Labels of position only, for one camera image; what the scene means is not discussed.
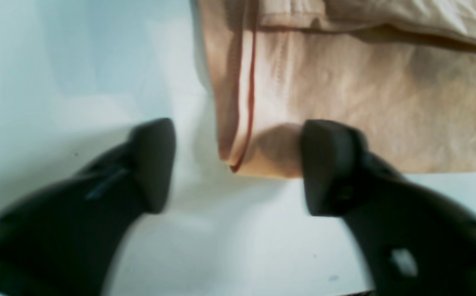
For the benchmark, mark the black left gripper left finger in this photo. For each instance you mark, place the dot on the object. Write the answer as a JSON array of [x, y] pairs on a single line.
[[62, 239]]

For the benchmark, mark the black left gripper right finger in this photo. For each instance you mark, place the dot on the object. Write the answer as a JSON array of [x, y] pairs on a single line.
[[415, 241]]

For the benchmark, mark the peach pink T-shirt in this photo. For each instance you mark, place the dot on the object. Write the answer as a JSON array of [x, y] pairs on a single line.
[[401, 71]]

